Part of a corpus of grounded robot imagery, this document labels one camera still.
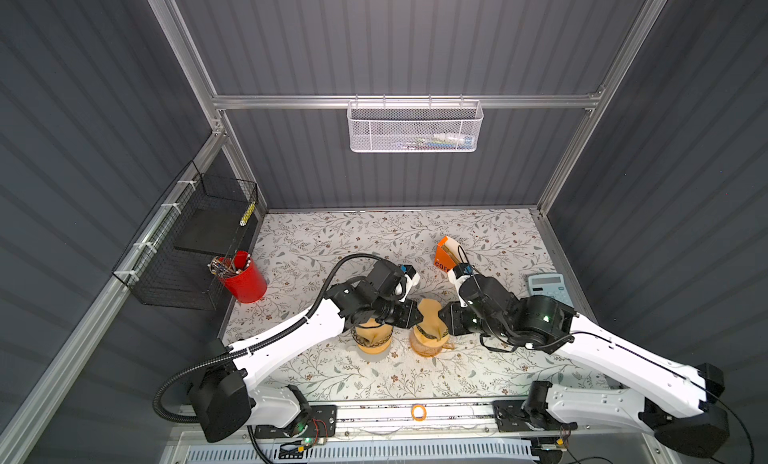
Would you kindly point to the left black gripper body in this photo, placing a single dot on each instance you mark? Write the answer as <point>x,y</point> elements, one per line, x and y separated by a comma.
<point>394,312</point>

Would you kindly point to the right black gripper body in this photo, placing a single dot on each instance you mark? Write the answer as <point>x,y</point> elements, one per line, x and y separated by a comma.
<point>458,319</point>

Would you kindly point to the orange glass pitcher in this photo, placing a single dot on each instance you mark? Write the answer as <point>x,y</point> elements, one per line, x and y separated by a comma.
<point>430,349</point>

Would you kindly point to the grey glass dripper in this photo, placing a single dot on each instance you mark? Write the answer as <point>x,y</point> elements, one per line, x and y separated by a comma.
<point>372,339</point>

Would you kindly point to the green glass dripper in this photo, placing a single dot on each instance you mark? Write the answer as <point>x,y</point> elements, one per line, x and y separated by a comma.
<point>431,332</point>

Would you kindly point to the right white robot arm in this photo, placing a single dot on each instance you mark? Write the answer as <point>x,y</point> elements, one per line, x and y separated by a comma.
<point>673,402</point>

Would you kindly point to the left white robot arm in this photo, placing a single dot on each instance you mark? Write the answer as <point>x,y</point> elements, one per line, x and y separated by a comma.
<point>230,395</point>

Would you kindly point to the orange coffee filter box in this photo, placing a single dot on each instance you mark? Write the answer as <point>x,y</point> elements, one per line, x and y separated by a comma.
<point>447,254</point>

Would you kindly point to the light blue calculator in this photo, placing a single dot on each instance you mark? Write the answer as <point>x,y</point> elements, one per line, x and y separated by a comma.
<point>549,284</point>

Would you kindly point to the orange tape roll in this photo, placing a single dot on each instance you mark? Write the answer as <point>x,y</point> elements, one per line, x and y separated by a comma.
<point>418,412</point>

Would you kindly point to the red cup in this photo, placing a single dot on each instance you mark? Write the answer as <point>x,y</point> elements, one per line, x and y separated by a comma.
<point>240,277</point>

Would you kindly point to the yellow marker in basket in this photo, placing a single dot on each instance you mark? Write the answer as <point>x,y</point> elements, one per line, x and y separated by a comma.
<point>247,214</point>

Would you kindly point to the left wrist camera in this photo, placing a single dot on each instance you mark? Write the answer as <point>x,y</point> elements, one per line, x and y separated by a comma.
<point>409,279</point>

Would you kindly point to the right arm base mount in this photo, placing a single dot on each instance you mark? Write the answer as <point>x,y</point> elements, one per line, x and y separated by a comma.
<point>512,415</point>

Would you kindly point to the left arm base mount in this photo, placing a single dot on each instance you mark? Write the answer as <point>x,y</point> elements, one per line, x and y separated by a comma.
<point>318,422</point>

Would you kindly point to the white wire basket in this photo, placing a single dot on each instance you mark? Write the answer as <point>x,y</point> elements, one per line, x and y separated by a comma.
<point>414,126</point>

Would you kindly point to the black wire basket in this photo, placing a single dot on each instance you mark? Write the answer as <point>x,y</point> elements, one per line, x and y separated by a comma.
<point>167,265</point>

